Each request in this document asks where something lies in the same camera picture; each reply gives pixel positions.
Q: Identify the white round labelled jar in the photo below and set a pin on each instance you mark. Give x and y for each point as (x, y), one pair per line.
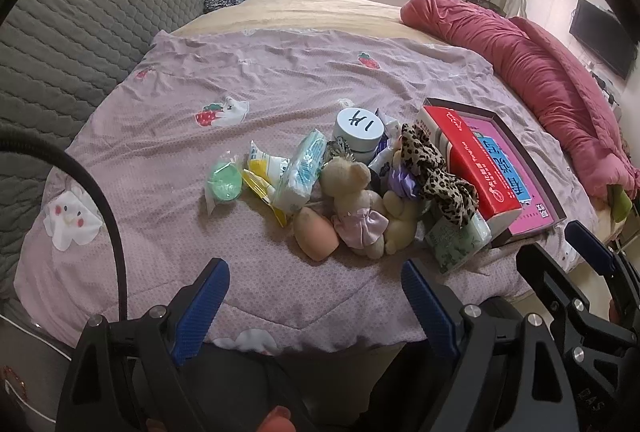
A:
(361, 130)

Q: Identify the yellow white snack packet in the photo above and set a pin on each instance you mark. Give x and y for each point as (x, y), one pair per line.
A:
(262, 175)

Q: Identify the person's hand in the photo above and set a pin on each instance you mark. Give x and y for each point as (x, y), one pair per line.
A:
(278, 420)

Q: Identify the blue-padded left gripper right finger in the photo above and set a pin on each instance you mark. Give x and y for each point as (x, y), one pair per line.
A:
(505, 374)

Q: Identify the beige teddy purple bow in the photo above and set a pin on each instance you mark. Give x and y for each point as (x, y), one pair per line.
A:
(403, 207)

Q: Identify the green pillow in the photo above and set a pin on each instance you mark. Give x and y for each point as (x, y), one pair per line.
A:
(619, 202)

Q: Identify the beige teddy pink bow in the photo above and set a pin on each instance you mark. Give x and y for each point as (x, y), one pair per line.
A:
(359, 216)

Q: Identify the pink rolled duvet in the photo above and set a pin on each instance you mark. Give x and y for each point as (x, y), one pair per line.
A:
(549, 80)

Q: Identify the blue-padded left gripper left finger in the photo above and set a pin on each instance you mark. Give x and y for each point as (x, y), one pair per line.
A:
(98, 391)

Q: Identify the beige bed sheet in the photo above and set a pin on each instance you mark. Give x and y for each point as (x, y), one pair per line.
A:
(360, 17)

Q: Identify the lilac strawberry print blanket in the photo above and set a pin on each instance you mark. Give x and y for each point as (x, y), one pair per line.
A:
(152, 141)

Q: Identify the green puff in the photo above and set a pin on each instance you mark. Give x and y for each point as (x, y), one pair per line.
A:
(224, 182)

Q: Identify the grey quilted headboard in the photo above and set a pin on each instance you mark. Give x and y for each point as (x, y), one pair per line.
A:
(61, 58)

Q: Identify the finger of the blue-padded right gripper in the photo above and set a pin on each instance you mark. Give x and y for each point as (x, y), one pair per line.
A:
(601, 358)
(618, 273)

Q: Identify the red tissue pack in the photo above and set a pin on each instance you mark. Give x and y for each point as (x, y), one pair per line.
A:
(468, 158)

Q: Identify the black wall television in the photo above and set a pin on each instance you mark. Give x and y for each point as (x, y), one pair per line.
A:
(600, 32)

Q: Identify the leopard print scrunchie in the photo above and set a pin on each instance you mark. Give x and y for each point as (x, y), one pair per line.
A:
(456, 198)

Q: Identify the orange makeup sponge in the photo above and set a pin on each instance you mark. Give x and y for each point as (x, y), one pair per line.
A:
(315, 235)

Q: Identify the pale blue tissue pack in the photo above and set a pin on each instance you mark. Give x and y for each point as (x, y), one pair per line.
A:
(297, 181)

